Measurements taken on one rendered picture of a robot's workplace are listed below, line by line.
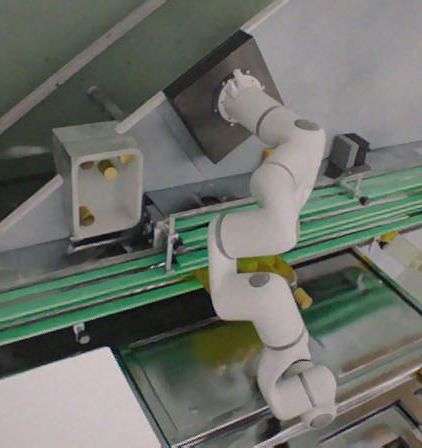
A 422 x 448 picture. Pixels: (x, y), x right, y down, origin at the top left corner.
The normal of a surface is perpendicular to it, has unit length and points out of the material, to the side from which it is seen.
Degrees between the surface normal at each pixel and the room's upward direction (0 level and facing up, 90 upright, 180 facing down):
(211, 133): 1
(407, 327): 90
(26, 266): 90
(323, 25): 0
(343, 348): 90
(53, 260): 90
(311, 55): 0
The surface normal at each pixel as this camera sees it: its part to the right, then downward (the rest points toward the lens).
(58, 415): 0.11, -0.82
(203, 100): 0.48, 0.55
